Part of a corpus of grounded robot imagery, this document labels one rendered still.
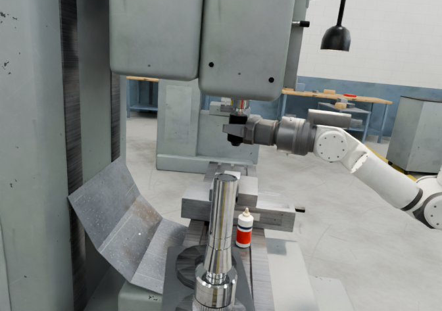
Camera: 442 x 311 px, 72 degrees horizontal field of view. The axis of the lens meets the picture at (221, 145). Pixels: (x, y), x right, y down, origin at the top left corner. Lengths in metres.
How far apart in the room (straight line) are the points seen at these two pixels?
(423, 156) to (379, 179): 4.52
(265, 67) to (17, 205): 0.59
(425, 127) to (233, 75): 4.61
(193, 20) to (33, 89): 0.33
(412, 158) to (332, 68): 3.17
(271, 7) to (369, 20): 7.16
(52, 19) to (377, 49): 7.46
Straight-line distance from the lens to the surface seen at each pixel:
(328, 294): 1.14
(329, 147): 0.70
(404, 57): 8.11
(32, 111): 0.67
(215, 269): 0.34
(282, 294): 0.89
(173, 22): 0.67
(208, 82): 0.68
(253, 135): 0.72
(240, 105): 0.75
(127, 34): 0.69
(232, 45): 0.67
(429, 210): 0.77
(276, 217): 0.97
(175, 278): 0.47
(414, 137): 5.11
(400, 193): 0.77
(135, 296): 0.86
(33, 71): 0.66
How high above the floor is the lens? 1.39
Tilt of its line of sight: 16 degrees down
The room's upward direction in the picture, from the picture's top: 5 degrees clockwise
